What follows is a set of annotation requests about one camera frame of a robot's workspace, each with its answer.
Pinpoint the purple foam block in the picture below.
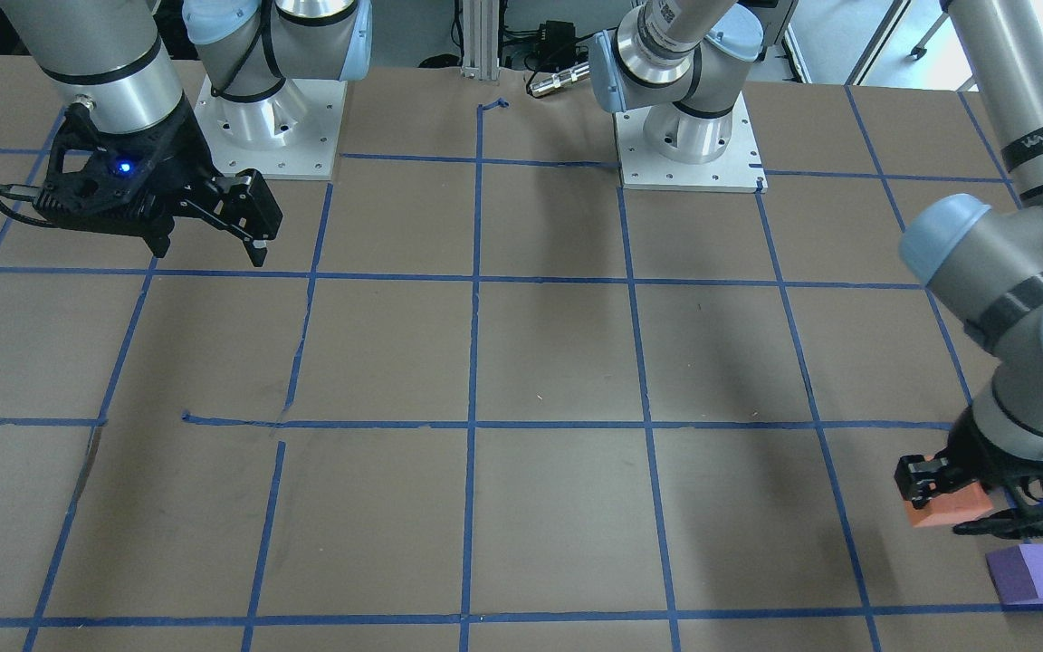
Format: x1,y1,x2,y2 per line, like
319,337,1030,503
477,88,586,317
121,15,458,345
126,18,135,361
985,544,1043,606

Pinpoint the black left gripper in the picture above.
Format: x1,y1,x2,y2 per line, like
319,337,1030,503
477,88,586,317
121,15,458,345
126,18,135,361
895,403,1043,513

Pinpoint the orange foam block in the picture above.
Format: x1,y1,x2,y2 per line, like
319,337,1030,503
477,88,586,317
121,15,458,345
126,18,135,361
903,483,994,528

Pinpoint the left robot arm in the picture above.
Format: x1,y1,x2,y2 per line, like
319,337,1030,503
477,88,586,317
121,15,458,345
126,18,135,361
588,1,1043,537

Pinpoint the aluminium frame post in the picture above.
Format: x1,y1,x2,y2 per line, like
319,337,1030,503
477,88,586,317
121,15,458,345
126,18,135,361
459,0,503,84

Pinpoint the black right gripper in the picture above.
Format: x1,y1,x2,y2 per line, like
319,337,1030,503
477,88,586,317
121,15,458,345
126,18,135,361
55,99,284,268

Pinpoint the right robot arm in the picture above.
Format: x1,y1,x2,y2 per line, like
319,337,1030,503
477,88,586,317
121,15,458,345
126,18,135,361
0,1,372,267

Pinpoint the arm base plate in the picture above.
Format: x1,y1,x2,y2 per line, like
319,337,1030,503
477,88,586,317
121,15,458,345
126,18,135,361
195,78,350,182
614,94,769,193

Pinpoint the silver cable connector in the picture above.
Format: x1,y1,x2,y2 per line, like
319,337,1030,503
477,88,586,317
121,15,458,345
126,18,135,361
526,62,590,99

